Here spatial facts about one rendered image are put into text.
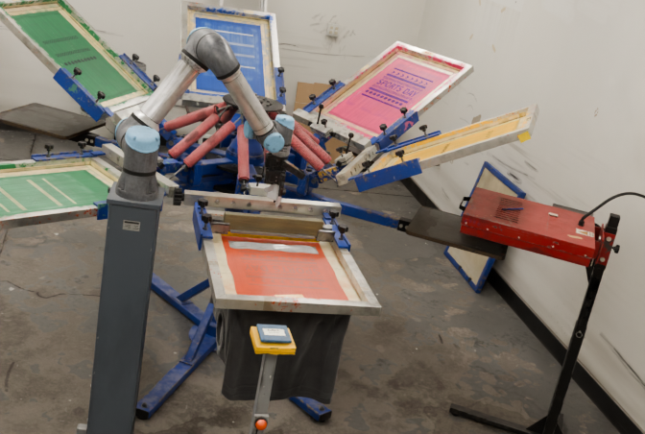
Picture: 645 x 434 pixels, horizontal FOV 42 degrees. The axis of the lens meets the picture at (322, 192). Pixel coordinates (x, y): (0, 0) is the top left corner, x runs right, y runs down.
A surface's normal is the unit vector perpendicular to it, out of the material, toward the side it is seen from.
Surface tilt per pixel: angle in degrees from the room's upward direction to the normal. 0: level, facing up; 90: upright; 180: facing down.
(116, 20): 90
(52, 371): 0
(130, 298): 90
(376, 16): 90
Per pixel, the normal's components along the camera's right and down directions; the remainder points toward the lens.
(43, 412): 0.18, -0.93
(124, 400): 0.09, 0.34
